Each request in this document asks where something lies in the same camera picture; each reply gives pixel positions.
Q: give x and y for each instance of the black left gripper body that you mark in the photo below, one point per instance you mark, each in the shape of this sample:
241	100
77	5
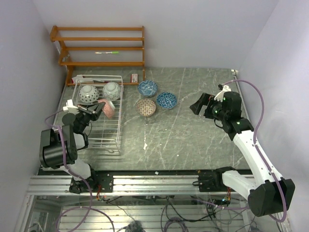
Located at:
84	118

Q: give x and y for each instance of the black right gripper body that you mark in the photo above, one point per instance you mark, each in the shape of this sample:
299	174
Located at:
214	109

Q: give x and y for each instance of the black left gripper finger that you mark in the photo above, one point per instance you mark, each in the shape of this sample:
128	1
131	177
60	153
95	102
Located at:
93	108
96	113

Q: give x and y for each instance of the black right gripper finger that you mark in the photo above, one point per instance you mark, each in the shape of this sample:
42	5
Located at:
205	98
197	106

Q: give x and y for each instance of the red patterned bowl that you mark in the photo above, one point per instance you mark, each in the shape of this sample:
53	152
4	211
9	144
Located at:
108	109

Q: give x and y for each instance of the olive leaf pattern bowl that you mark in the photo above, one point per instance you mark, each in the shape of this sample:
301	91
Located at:
88	94

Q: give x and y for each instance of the white petal pattern bowl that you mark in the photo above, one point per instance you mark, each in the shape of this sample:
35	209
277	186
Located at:
112	91

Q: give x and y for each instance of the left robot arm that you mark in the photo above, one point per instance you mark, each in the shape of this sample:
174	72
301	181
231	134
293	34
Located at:
59	146

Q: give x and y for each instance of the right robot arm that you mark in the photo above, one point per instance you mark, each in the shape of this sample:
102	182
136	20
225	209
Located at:
270	192

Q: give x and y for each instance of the wooden shelf rack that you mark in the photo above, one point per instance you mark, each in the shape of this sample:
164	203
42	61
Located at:
66	60

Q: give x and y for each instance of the blue triangle pattern bowl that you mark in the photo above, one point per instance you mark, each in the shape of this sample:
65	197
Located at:
166	100

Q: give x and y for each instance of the brown geometric pattern bowl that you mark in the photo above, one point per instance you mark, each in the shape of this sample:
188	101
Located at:
145	107

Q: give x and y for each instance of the red white small box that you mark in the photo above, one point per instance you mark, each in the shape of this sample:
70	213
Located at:
134	78

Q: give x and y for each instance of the blue floral pattern bowl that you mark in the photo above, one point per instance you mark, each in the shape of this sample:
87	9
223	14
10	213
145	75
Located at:
147	88

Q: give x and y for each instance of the green white pen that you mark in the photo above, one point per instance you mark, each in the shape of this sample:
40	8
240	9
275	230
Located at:
109	52

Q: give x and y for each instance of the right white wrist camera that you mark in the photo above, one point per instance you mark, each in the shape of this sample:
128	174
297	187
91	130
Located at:
219	97

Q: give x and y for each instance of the white wire dish rack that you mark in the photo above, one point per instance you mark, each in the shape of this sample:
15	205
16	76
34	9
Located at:
103	133

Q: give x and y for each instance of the aluminium mounting rail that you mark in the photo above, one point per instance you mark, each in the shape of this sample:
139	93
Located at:
121	186

